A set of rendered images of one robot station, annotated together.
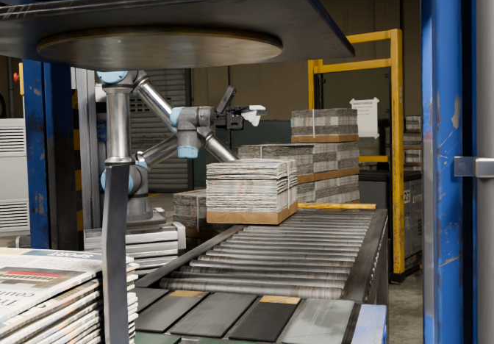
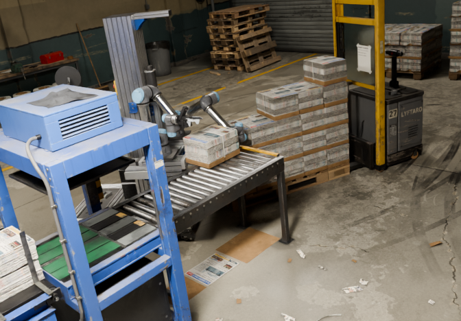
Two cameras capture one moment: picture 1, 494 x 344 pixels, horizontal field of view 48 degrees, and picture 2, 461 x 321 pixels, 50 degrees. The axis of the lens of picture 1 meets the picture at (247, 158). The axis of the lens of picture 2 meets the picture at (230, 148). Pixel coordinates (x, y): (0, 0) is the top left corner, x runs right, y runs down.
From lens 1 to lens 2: 2.63 m
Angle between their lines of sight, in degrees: 33
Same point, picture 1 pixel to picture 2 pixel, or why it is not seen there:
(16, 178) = not seen: hidden behind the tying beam
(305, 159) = (291, 103)
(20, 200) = not seen: hidden behind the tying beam
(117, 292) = (25, 247)
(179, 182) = (330, 45)
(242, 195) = (197, 153)
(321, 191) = (307, 119)
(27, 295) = (9, 250)
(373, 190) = (372, 106)
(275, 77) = not seen: outside the picture
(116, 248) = (24, 242)
